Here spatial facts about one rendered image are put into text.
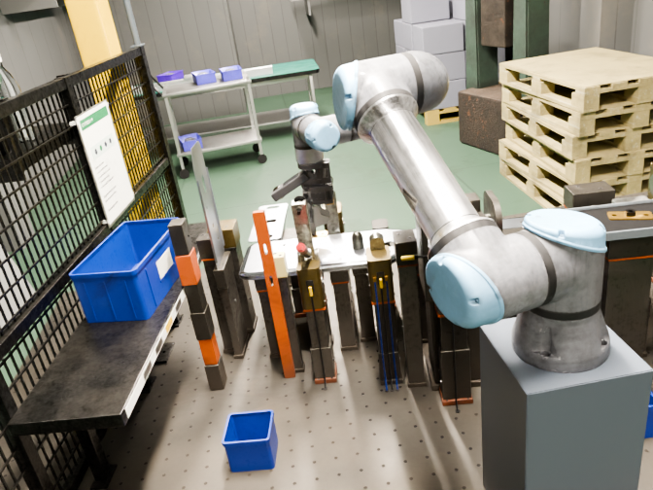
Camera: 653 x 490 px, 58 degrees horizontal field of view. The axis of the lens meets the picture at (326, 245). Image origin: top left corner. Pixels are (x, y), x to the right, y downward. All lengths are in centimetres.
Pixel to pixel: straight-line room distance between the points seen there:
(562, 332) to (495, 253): 18
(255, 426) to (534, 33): 438
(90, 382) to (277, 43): 851
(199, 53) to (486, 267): 791
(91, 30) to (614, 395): 173
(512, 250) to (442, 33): 577
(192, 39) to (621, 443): 796
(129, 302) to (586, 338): 96
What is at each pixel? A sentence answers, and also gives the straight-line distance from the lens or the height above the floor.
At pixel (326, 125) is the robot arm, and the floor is 137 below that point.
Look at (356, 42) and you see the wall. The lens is 966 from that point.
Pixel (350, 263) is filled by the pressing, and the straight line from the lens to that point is 154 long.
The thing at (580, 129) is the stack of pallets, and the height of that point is 65.
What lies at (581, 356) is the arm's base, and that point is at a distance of 99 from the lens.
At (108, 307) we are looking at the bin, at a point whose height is 107.
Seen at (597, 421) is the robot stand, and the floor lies 102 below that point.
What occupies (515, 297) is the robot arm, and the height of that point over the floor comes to 126.
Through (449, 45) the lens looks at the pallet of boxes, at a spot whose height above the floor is 81.
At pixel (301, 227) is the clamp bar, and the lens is 143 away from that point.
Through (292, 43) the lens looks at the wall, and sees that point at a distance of 954.
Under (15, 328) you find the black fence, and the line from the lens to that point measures 131.
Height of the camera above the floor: 171
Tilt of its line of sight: 25 degrees down
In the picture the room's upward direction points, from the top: 8 degrees counter-clockwise
